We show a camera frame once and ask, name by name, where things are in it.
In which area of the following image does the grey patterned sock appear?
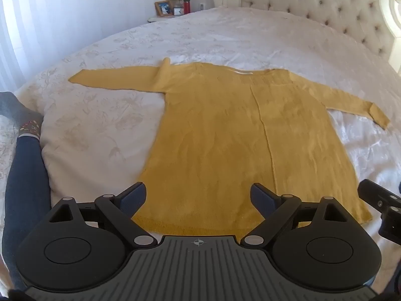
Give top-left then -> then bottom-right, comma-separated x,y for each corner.
0,92 -> 44,139

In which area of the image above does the white nightstand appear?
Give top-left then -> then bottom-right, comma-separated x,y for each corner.
147,14 -> 176,23

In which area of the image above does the person's leg in dark leggings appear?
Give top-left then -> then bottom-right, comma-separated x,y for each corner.
2,134 -> 52,292

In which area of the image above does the beige tufted headboard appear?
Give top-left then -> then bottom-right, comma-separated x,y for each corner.
213,0 -> 401,76

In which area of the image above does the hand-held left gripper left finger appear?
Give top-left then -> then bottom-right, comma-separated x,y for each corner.
50,181 -> 158,250

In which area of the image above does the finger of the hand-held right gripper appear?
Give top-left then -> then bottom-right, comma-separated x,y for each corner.
358,179 -> 401,210

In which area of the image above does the wooden photo frame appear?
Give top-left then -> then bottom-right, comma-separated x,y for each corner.
154,1 -> 174,17

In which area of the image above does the white floral bedspread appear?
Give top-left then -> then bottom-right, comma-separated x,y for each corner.
0,6 -> 401,292

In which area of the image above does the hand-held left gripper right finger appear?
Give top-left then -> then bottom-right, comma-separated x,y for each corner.
241,182 -> 345,249

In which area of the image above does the white curtain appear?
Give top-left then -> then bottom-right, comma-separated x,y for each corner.
0,3 -> 33,96

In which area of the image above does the yellow knit sweater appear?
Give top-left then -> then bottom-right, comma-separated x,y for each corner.
68,57 -> 390,236

